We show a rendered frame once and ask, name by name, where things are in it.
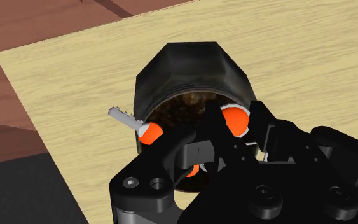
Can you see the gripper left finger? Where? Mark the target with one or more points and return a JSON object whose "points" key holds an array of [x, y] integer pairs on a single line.
{"points": [[147, 173]]}

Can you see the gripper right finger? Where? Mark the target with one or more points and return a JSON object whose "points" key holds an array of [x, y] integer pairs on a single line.
{"points": [[290, 139]]}

